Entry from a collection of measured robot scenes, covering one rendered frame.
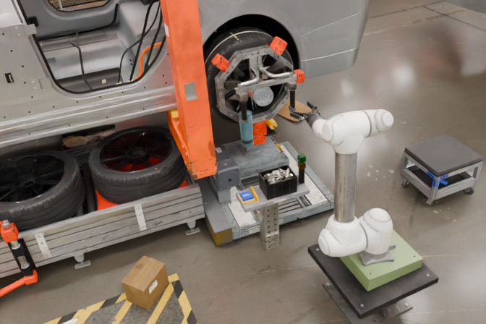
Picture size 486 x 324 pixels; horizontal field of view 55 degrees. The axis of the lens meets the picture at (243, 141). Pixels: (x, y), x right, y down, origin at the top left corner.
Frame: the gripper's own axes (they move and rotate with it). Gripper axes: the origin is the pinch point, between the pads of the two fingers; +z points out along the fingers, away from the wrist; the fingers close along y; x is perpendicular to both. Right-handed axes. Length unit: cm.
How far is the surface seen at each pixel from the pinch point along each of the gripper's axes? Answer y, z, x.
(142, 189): -106, 13, -42
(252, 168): -23, 33, -66
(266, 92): -15.8, 16.1, 5.5
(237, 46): -26, 39, 31
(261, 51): -12.5, 30.5, 28.0
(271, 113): -6.7, 30.7, -19.9
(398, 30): 267, 249, -82
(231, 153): -33, 51, -60
